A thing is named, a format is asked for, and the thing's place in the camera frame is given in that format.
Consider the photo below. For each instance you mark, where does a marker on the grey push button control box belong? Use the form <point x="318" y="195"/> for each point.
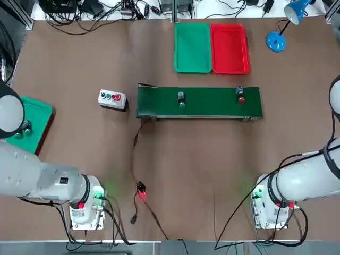
<point x="111" y="101"/>

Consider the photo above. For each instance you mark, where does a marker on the red-capped push button switch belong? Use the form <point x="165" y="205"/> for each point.
<point x="240" y="95"/>

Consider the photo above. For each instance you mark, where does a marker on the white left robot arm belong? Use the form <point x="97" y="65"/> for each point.
<point x="16" y="170"/>

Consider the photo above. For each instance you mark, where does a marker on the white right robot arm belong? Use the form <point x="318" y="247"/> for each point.
<point x="305" y="178"/>

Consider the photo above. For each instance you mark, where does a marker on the green belt conveyor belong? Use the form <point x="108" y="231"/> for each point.
<point x="212" y="106"/>

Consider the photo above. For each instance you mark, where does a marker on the black dock box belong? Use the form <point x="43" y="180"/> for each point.
<point x="57" y="5"/>

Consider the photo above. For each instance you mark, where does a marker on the green plastic tray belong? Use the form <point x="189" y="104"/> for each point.
<point x="192" y="47"/>
<point x="40" y="119"/>

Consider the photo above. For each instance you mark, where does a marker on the red plastic tray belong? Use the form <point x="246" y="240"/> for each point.
<point x="229" y="47"/>

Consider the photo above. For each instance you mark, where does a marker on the blue desk lamp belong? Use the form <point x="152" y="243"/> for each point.
<point x="276" y="42"/>

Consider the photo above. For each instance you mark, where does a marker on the black power adapter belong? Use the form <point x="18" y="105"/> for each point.
<point x="252" y="2"/>
<point x="268" y="6"/>

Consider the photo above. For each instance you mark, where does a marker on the black inline switch module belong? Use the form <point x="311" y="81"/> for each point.
<point x="141" y="188"/>

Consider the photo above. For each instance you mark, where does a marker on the aluminium frame post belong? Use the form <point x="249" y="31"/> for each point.
<point x="175" y="10"/>
<point x="25" y="16"/>
<point x="333" y="12"/>

